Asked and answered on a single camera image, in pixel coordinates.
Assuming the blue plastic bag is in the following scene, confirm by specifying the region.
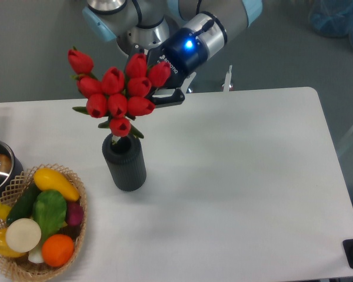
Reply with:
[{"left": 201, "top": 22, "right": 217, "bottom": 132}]
[{"left": 308, "top": 1, "right": 353, "bottom": 48}]

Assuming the dark green cucumber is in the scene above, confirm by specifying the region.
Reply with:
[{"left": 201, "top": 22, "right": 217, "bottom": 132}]
[{"left": 6, "top": 183, "right": 41, "bottom": 226}]

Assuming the orange fruit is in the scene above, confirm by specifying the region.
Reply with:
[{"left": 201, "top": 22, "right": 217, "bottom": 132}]
[{"left": 42, "top": 234, "right": 74, "bottom": 267}]

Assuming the white leek stalk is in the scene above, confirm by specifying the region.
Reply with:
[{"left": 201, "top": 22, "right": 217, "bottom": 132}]
[{"left": 28, "top": 243, "right": 44, "bottom": 264}]

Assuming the yellow banana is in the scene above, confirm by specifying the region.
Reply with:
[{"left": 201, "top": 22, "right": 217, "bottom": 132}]
[{"left": 0, "top": 201, "right": 12, "bottom": 221}]

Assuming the red tulip bouquet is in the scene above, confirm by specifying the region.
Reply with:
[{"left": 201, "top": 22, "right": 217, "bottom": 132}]
[{"left": 68, "top": 47, "right": 172, "bottom": 144}]

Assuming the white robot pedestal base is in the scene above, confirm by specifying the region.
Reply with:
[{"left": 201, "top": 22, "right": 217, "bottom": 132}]
[{"left": 180, "top": 65, "right": 233, "bottom": 94}]

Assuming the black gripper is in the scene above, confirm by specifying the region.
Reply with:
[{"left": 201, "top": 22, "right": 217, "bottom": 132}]
[{"left": 125, "top": 12, "right": 227, "bottom": 107}]

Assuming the white round onion slice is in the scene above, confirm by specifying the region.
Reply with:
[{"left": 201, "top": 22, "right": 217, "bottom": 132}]
[{"left": 5, "top": 218, "right": 41, "bottom": 253}]

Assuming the woven wicker basket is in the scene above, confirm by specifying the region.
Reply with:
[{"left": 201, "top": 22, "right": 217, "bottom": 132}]
[{"left": 0, "top": 164, "right": 87, "bottom": 281}]

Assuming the yellow bell pepper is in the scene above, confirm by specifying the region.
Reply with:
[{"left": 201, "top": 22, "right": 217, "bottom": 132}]
[{"left": 0, "top": 228, "right": 26, "bottom": 258}]

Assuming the purple red onion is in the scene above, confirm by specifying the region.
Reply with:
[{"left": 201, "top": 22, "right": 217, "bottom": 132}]
[{"left": 65, "top": 202, "right": 84, "bottom": 226}]

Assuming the green lettuce leaf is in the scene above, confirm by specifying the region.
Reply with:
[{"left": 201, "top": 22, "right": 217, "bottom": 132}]
[{"left": 32, "top": 190, "right": 66, "bottom": 244}]

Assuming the dark grey ribbed vase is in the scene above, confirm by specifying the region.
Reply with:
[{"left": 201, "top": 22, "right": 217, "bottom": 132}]
[{"left": 102, "top": 134, "right": 146, "bottom": 192}]

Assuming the yellow squash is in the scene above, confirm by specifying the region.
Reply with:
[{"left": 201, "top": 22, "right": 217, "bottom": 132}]
[{"left": 33, "top": 167, "right": 80, "bottom": 202}]

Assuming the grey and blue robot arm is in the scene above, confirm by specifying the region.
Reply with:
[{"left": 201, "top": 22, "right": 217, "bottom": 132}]
[{"left": 82, "top": 0, "right": 263, "bottom": 108}]

